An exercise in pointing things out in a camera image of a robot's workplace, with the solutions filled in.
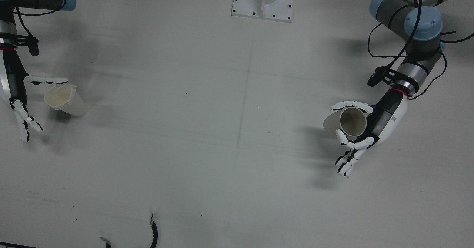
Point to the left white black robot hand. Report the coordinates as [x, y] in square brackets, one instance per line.
[392, 118]

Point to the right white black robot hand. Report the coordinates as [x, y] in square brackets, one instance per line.
[14, 81]

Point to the plain beige paper cup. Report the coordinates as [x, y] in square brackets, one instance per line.
[353, 122]

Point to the white spouted paper cup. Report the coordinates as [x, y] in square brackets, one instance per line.
[74, 107]

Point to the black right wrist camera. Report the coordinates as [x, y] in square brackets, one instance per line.
[34, 48]

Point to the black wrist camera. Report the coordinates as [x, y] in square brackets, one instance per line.
[34, 48]
[374, 78]

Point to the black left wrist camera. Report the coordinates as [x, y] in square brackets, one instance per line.
[374, 78]

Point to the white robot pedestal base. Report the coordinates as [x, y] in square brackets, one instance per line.
[263, 3]

